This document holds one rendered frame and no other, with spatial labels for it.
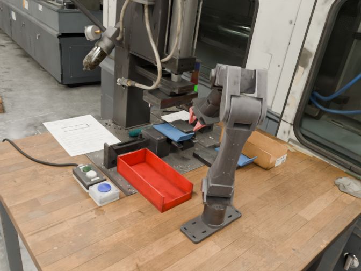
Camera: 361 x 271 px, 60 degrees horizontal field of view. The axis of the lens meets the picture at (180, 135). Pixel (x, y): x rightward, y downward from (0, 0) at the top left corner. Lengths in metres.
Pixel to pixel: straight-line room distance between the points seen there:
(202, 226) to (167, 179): 0.23
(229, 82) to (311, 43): 0.81
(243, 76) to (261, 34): 0.93
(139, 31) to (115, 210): 0.63
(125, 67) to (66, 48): 2.94
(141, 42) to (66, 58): 3.09
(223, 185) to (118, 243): 0.31
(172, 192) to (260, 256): 0.32
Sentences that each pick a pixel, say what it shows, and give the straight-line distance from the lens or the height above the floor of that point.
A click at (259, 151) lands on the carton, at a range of 1.25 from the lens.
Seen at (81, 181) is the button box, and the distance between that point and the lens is 1.03.
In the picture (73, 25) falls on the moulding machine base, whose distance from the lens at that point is 4.18.
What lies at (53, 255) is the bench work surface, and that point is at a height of 0.90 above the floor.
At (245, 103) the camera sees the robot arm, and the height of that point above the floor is 1.30.
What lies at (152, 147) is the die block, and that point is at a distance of 1.17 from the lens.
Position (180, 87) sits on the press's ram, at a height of 1.18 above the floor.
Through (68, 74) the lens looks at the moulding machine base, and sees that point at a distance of 4.30.
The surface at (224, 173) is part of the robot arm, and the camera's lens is 0.82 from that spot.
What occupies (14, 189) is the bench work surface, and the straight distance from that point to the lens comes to 1.07.
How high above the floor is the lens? 1.53
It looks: 27 degrees down
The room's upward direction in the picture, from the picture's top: 8 degrees clockwise
